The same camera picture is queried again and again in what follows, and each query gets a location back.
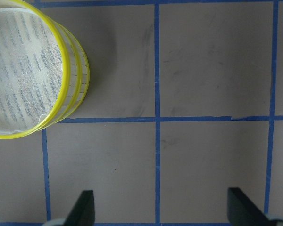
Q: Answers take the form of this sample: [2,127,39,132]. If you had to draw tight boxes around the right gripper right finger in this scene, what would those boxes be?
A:
[227,187,274,226]

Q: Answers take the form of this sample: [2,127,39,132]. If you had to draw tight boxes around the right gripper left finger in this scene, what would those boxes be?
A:
[65,190,95,226]

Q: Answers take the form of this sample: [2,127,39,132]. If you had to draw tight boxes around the yellow steamer layer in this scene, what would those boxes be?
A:
[38,21,90,129]
[0,0,71,139]

